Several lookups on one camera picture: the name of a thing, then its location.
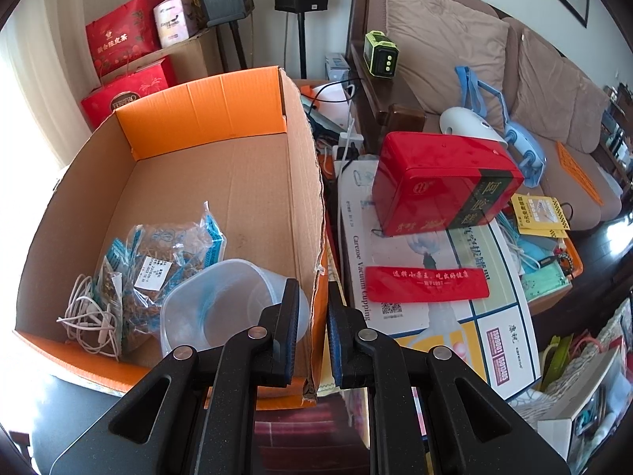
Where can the large white printed box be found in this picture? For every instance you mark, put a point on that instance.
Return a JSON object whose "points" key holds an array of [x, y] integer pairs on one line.
{"points": [[445, 316]]}

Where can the red gift bag gold characters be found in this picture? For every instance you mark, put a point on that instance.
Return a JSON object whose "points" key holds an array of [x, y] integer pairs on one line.
{"points": [[123, 29]]}

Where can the green portable radio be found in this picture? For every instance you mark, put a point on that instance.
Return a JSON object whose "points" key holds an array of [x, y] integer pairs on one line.
{"points": [[381, 57]]}

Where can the white shopping bag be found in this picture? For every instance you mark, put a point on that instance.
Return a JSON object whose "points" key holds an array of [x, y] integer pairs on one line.
{"points": [[568, 405]]}

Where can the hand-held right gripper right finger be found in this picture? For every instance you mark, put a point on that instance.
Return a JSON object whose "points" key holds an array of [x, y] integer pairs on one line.
{"points": [[339, 336]]}

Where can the white handheld massager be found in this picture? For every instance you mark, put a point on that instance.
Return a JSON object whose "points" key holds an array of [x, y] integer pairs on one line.
{"points": [[467, 123]]}

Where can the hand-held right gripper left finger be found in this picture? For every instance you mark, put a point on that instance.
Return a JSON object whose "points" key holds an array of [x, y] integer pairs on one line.
{"points": [[292, 326]]}

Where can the clear plastic measuring cup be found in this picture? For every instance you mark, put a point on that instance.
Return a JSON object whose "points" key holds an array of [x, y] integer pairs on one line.
{"points": [[222, 297]]}

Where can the white power strip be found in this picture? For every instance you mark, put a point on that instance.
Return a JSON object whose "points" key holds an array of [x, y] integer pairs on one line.
{"points": [[346, 151]]}

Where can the green box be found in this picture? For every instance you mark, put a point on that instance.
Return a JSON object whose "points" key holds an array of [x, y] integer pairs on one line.
{"points": [[549, 282]]}

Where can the orange paper sheet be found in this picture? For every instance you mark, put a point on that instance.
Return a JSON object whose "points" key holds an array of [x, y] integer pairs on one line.
{"points": [[576, 173]]}

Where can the brown cardboard box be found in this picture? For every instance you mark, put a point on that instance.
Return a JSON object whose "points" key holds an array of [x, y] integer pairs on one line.
{"points": [[198, 59]]}

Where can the blue-trimmed bag of dried goods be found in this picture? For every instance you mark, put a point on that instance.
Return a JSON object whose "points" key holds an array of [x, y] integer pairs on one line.
{"points": [[158, 267]]}

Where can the brown sofa cushion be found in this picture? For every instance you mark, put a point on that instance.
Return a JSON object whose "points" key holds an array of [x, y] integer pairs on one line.
{"points": [[559, 94], [445, 44]]}

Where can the small white blue box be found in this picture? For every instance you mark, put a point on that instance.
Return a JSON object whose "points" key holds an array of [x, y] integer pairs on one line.
{"points": [[336, 64]]}

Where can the storage bin with clutter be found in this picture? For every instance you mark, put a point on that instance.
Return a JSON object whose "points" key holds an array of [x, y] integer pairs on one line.
{"points": [[336, 101]]}

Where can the white tissue pack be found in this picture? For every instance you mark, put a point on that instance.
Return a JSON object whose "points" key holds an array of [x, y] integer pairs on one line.
{"points": [[173, 22]]}

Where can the yellow booklet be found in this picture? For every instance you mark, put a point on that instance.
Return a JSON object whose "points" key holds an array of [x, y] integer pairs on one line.
{"points": [[536, 212]]}

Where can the white curtain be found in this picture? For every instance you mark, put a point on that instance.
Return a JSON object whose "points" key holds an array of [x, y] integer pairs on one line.
{"points": [[44, 84]]}

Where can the blue face masks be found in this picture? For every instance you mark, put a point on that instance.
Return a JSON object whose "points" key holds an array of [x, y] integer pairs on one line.
{"points": [[536, 252]]}

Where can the red chocolate gift bag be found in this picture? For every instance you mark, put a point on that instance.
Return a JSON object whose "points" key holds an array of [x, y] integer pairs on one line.
{"points": [[128, 91]]}

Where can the orange cardboard box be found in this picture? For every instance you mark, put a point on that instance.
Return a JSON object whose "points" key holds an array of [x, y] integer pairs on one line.
{"points": [[222, 168]]}

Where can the brown sofa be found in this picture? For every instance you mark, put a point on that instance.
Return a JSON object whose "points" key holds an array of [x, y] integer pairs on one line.
{"points": [[513, 27]]}

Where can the red tin box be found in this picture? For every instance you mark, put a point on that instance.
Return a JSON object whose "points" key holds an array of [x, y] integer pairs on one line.
{"points": [[435, 178]]}

